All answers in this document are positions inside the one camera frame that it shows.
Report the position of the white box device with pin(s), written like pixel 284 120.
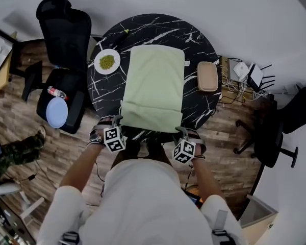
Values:
pixel 241 71

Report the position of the white router with black antennas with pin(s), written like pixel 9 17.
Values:
pixel 256 75

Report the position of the dark eggplant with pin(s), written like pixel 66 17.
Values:
pixel 119 38

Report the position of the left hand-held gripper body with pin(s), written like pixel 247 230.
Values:
pixel 114 139

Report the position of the person in white shirt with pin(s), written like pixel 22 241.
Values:
pixel 142 203

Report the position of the person's right forearm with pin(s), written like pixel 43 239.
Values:
pixel 206 177

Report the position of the person's dark trousers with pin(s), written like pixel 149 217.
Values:
pixel 153 149

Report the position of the white open cabinet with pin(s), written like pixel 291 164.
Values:
pixel 257 218

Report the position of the pale blue round plate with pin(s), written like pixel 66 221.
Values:
pixel 56 112

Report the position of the black mesh office chair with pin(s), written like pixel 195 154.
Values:
pixel 275 131
pixel 63 47

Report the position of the person's left forearm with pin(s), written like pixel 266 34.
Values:
pixel 79 167

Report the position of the tan lidded lunch box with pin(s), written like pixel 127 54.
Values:
pixel 207 76

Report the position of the light green towel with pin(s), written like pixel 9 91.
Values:
pixel 154 88

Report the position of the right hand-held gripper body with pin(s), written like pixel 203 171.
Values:
pixel 184 150

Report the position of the clear bottle with red label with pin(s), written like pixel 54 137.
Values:
pixel 56 92

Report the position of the white plate of green peas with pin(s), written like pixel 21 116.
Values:
pixel 107 61

